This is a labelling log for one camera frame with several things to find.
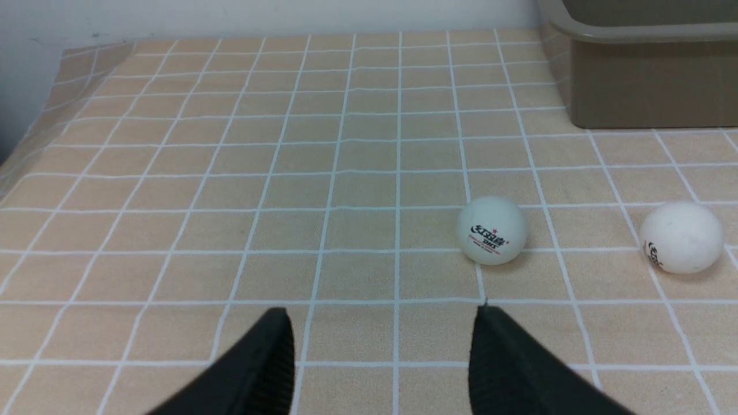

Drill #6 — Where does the white table-tennis ball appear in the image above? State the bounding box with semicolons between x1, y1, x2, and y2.
639;201;725;275
455;196;529;266

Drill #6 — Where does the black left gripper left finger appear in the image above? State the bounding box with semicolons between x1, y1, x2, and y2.
149;307;295;414

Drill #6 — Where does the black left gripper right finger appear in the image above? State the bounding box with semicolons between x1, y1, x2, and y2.
468;305;633;414

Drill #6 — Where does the olive green plastic bin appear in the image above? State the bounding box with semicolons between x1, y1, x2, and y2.
537;1;737;129

